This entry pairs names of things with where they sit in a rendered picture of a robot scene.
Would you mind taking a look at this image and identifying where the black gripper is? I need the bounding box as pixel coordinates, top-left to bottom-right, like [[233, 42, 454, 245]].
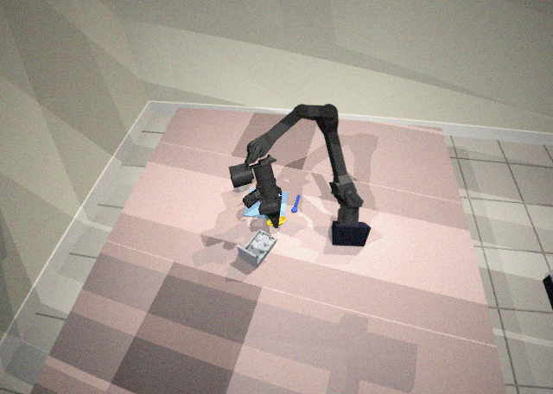
[[257, 177, 282, 229]]

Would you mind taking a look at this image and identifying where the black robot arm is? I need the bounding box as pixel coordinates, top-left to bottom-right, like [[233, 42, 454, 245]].
[[229, 104, 363, 226]]

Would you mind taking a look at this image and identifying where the yellow plate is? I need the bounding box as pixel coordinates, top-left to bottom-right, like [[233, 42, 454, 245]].
[[267, 216, 287, 227]]

